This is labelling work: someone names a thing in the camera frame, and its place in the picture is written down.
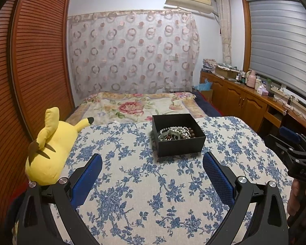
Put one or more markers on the wooden louvered wardrobe door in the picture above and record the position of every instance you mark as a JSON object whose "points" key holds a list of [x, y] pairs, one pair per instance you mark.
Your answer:
{"points": [[28, 69]]}

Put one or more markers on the dark blue bedsheet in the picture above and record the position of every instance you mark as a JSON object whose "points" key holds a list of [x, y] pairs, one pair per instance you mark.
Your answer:
{"points": [[206, 104]]}

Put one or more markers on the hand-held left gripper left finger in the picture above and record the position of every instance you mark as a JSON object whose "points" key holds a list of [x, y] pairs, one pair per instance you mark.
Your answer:
{"points": [[88, 178]]}

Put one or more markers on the pink floral bedspread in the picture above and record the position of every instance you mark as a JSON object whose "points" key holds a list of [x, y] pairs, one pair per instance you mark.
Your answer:
{"points": [[122, 107]]}

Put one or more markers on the yellow plush toy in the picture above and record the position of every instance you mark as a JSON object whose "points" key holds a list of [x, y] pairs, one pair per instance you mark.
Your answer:
{"points": [[53, 143]]}

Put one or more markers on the cream lace window curtain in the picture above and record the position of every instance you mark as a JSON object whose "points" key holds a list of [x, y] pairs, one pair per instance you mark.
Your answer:
{"points": [[225, 30]]}

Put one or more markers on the green-capped bottle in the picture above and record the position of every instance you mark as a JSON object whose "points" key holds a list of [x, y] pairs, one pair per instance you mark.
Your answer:
{"points": [[268, 83]]}

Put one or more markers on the blue floral blanket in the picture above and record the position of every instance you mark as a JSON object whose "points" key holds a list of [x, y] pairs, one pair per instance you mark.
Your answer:
{"points": [[142, 196]]}

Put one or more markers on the pile of mixed jewelry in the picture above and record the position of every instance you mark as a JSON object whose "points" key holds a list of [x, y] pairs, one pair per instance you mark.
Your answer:
{"points": [[172, 137]]}

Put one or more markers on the stack of patterned cloth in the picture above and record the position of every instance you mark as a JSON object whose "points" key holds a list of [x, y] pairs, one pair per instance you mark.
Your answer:
{"points": [[209, 65]]}

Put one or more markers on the black jewelry box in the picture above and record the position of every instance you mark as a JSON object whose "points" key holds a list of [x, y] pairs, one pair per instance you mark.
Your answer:
{"points": [[181, 146]]}

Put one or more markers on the flat cardboard box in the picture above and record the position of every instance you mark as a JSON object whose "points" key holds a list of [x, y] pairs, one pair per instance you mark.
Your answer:
{"points": [[225, 73]]}

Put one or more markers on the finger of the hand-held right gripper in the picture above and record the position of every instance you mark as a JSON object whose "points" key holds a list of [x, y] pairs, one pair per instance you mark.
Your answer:
{"points": [[289, 134], [278, 144]]}

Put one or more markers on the light blue plastic bag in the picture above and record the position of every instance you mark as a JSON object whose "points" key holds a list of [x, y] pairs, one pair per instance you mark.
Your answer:
{"points": [[205, 85]]}

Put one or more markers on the grey window blind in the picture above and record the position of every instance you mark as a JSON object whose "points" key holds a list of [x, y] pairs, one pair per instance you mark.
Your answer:
{"points": [[278, 35]]}

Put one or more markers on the person's right hand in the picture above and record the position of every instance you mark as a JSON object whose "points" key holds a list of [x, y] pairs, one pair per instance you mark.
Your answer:
{"points": [[295, 199]]}

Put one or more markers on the wooden cabinet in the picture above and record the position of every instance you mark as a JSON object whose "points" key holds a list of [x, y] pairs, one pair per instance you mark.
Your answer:
{"points": [[234, 94]]}

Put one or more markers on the pink tissue box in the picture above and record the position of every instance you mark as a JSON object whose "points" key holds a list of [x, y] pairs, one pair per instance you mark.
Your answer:
{"points": [[262, 90]]}

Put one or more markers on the pink kettle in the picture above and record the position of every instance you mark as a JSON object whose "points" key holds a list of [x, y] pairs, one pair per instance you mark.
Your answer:
{"points": [[250, 80]]}

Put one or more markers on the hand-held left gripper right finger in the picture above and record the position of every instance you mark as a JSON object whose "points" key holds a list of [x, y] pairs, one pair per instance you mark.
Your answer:
{"points": [[219, 181]]}

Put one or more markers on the pale green jade bangle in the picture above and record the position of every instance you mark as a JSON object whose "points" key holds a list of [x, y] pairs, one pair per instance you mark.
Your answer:
{"points": [[165, 132]]}

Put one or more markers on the circle-patterned sheer curtain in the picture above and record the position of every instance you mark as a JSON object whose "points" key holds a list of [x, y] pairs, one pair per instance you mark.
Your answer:
{"points": [[130, 56]]}

